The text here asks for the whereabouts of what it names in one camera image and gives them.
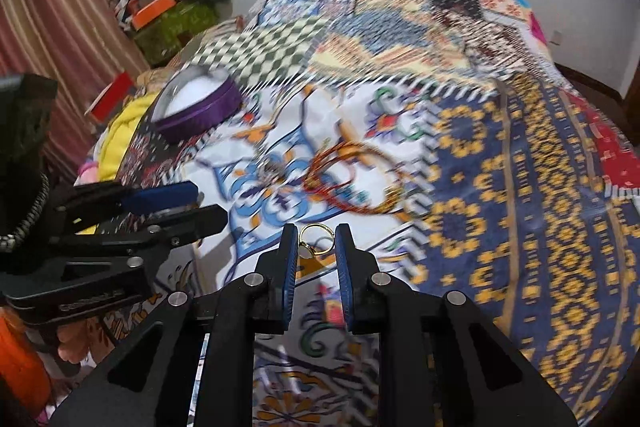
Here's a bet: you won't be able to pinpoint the striped brown curtain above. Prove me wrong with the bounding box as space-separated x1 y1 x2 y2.
0 0 152 184

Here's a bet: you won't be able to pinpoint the orange box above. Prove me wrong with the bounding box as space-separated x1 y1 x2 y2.
131 0 177 30

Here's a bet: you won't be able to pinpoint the red and gold bangles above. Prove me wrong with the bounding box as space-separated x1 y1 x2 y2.
302 142 407 215

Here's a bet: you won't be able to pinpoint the person's left forearm orange sleeve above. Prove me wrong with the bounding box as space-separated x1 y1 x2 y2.
0 313 54 414

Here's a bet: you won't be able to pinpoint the purple round jewelry box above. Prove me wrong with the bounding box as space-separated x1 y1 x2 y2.
149 66 244 144

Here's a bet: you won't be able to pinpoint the gold ring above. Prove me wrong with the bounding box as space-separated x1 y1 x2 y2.
298 223 335 257

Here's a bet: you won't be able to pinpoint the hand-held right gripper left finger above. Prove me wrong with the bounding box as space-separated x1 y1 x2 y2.
47 223 300 427

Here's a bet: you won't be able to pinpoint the dark wooden bed frame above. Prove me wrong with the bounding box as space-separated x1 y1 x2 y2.
554 63 632 108

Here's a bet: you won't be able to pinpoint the pile of bags and boxes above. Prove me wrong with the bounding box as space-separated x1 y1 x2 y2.
132 0 234 68

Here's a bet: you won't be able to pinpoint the person's left hand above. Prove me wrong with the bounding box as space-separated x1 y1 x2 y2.
56 326 102 366

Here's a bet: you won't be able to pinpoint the yellow cloth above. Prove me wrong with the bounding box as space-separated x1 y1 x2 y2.
102 94 162 184

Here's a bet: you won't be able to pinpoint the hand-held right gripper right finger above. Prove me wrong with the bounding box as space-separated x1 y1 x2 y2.
335 222 579 427

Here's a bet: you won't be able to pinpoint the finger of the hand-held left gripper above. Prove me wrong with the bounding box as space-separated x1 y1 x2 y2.
46 180 200 234
0 204 230 327

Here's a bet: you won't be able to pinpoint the red box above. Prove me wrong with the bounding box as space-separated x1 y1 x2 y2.
84 72 136 124

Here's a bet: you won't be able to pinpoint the colourful patchwork printed blanket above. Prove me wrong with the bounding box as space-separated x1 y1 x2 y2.
74 0 640 427

